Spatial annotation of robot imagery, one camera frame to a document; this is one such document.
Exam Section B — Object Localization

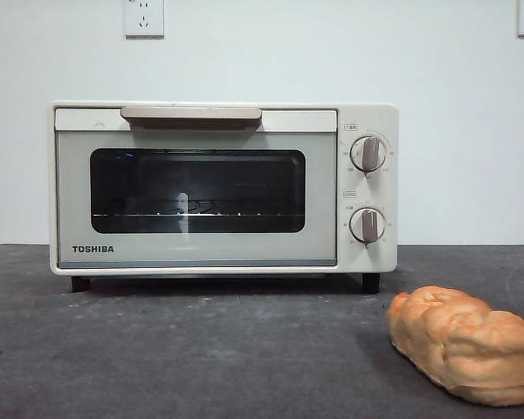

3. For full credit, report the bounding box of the cream Toshiba toaster oven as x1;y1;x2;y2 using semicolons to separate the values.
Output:
47;100;399;294

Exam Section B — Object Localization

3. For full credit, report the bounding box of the cream oven control knob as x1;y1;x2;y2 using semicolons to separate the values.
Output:
348;208;386;244
349;134;387;173

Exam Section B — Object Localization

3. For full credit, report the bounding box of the golden bread loaf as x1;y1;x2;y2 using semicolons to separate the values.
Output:
385;285;524;408

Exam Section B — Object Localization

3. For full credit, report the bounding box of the metal wire oven rack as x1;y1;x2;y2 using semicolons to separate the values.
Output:
92;211;296;218

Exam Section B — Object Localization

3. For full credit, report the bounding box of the glass oven door with handle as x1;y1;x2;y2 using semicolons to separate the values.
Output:
54;106;338;268

